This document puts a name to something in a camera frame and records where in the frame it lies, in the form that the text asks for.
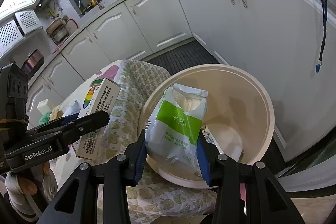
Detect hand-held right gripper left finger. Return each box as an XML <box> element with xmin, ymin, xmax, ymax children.
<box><xmin>39</xmin><ymin>129</ymin><xmax>147</xmax><ymax>224</ymax></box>

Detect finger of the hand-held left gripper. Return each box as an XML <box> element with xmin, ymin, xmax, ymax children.
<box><xmin>26</xmin><ymin>114</ymin><xmax>79</xmax><ymax>136</ymax></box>
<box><xmin>54</xmin><ymin>111</ymin><xmax>110</xmax><ymax>147</ymax></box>

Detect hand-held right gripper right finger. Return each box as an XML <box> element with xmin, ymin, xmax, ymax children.
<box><xmin>196</xmin><ymin>132</ymin><xmax>306</xmax><ymax>224</ymax></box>

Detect green fluffy cloth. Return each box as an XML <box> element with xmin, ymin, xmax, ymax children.
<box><xmin>39</xmin><ymin>112</ymin><xmax>51</xmax><ymax>125</ymax></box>

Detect white box with colourful print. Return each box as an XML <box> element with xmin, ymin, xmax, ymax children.
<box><xmin>76</xmin><ymin>78</ymin><xmax>122</xmax><ymax>161</ymax></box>

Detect white green plastic packet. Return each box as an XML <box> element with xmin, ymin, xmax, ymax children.
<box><xmin>144</xmin><ymin>83</ymin><xmax>209</xmax><ymax>178</ymax></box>

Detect beige round plastic bin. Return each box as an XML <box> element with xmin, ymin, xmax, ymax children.
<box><xmin>140</xmin><ymin>64</ymin><xmax>275</xmax><ymax>190</ymax></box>

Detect person's left hand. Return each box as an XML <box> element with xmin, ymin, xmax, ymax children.
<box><xmin>5</xmin><ymin>158</ymin><xmax>59</xmax><ymax>215</ymax></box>

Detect crumpled yellowish tissue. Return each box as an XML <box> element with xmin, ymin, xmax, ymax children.
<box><xmin>50</xmin><ymin>106</ymin><xmax>65</xmax><ymax>119</ymax></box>

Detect small cream white box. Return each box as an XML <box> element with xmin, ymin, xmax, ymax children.
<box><xmin>37</xmin><ymin>99</ymin><xmax>51</xmax><ymax>115</ymax></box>

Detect pale crumpled plastic bag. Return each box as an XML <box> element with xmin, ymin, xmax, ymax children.
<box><xmin>64</xmin><ymin>99</ymin><xmax>80</xmax><ymax>117</ymax></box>

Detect printed paper packet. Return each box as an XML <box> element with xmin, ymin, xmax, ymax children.
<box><xmin>203</xmin><ymin>126</ymin><xmax>222</xmax><ymax>147</ymax></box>

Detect apple print quilted blanket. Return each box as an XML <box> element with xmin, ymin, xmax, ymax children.
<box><xmin>54</xmin><ymin>59</ymin><xmax>247</xmax><ymax>224</ymax></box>

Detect shiny metal cooker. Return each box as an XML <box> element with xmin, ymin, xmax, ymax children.
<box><xmin>21</xmin><ymin>49</ymin><xmax>45</xmax><ymax>75</ymax></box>

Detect pink cloth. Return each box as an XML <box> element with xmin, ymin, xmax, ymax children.
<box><xmin>51</xmin><ymin>42</ymin><xmax>69</xmax><ymax>55</ymax></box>

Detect round beige kitchen appliance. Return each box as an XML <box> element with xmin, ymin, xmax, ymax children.
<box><xmin>46</xmin><ymin>17</ymin><xmax>79</xmax><ymax>45</ymax></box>

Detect metal kitchen faucet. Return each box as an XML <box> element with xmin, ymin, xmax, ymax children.
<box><xmin>79</xmin><ymin>0</ymin><xmax>104</xmax><ymax>14</ymax></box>

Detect white kitchen base cabinets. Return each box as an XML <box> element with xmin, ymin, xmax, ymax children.
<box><xmin>26</xmin><ymin>0</ymin><xmax>336</xmax><ymax>185</ymax></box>

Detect white lattice wall cabinet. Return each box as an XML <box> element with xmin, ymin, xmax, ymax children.
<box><xmin>0</xmin><ymin>0</ymin><xmax>61</xmax><ymax>56</ymax></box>

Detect blue lanyard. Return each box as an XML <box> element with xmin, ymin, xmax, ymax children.
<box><xmin>311</xmin><ymin>0</ymin><xmax>328</xmax><ymax>73</ymax></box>

